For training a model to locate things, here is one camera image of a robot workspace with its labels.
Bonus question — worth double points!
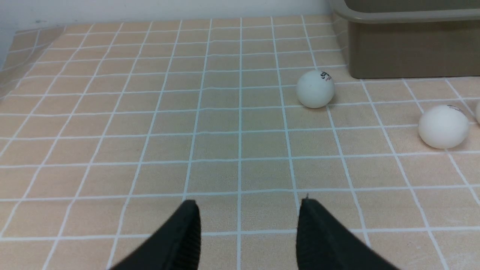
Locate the olive green plastic bin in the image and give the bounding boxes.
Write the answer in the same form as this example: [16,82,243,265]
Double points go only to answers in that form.
[329,0,480,79]

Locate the white ping-pong ball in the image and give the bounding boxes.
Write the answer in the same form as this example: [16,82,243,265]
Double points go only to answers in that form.
[418,105,470,149]
[475,101,480,124]
[295,70,335,109]

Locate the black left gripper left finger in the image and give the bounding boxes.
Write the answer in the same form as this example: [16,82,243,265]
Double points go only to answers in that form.
[111,199,202,270]

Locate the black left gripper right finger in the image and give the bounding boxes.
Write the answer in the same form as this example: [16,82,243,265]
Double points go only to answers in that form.
[295,198,398,270]

